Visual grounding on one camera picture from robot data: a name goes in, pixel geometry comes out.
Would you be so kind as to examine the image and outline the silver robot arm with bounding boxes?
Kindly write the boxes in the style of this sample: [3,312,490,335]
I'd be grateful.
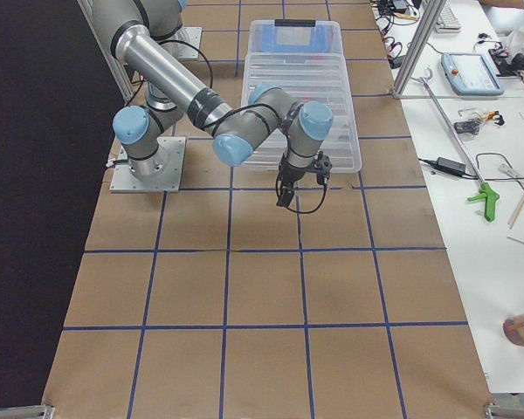
[92,1,334,209]
[142,0,185,41]

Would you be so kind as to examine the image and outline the black box latch handle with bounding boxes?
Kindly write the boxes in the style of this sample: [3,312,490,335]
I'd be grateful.
[274,18,316,27]

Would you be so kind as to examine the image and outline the black power adapter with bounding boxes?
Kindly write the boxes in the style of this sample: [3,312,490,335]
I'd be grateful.
[436,157,466,177]

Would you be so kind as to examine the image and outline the teach pendant tablet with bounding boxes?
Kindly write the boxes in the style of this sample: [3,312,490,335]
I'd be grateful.
[440,52,505,96]

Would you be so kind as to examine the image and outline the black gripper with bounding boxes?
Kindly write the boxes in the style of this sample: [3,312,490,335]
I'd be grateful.
[275,161,307,208]

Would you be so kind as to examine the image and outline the allen key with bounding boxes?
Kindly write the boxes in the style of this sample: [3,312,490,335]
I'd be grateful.
[507,236,524,245]

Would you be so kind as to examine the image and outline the wooden chopsticks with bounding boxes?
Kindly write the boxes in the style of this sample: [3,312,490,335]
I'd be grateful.
[507,193,524,230]

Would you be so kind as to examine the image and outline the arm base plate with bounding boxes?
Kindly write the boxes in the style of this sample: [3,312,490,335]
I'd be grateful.
[109,136,186,193]
[162,26,203,61]

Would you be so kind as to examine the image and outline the aluminium frame post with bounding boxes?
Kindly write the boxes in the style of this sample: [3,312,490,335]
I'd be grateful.
[392,0,445,100]

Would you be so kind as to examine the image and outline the clear plastic box lid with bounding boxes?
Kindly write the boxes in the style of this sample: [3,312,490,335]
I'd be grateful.
[240,52,362,175]

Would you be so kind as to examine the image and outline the green handled reacher grabber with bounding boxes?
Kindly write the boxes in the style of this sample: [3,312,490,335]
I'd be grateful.
[413,66,500,222]

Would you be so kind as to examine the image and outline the clear plastic storage box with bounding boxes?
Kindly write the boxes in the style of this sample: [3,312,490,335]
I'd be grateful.
[246,19,344,55]

